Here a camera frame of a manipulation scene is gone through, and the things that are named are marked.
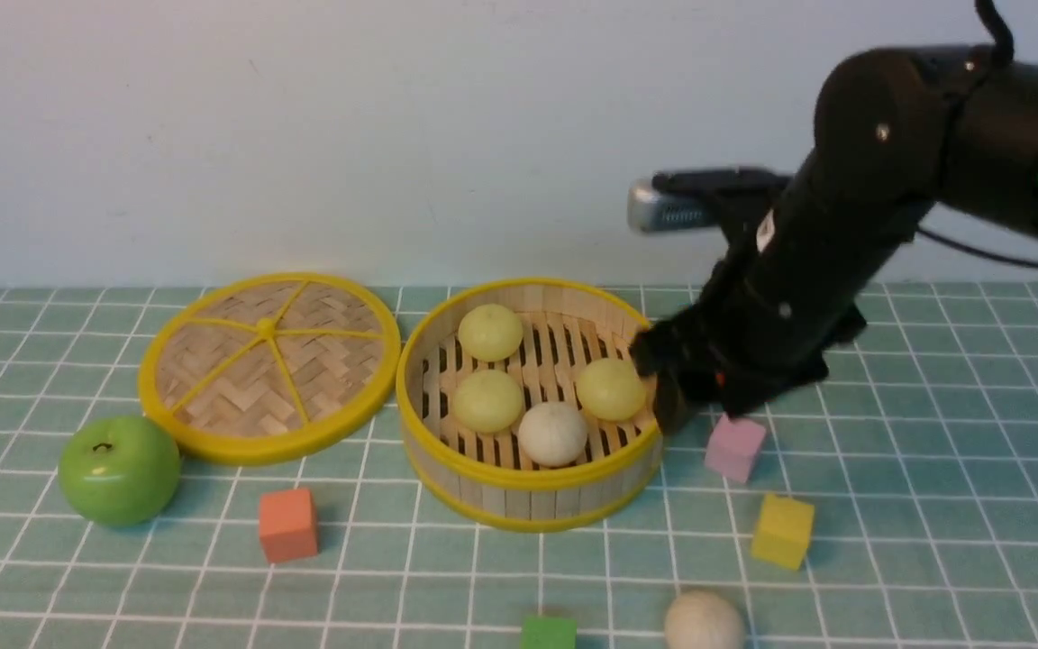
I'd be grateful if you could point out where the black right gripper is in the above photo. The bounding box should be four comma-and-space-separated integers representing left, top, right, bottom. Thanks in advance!
632, 159, 934, 433

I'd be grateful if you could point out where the green bun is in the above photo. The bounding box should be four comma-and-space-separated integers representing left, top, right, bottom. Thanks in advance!
450, 370, 524, 434
457, 304, 524, 362
574, 358, 647, 422

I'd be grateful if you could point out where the white bun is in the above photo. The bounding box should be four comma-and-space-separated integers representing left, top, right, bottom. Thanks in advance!
515, 402, 588, 467
663, 589, 746, 649

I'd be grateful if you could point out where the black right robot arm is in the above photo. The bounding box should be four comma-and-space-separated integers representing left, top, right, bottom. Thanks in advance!
629, 46, 1038, 432

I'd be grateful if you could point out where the yellow-rimmed bamboo steamer tray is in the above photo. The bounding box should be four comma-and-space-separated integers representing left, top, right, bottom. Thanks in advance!
397, 277, 663, 533

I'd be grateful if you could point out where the yellow-rimmed bamboo steamer lid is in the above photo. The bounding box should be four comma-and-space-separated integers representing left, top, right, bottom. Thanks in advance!
137, 272, 401, 467

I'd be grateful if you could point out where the pink cube block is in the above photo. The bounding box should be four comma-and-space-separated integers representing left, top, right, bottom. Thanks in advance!
704, 415, 767, 484

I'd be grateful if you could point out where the yellow cube block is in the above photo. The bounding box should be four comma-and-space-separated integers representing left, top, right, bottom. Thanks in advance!
752, 493, 815, 571

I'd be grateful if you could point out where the green cube block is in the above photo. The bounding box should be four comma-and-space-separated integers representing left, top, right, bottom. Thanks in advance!
522, 616, 578, 649

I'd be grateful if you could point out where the orange cube block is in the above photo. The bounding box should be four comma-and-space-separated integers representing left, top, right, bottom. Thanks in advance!
257, 488, 320, 564

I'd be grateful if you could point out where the green apple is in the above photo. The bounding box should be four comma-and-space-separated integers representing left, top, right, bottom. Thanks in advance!
57, 415, 182, 528

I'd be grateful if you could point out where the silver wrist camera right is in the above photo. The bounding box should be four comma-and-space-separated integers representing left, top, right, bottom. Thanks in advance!
627, 168, 790, 235

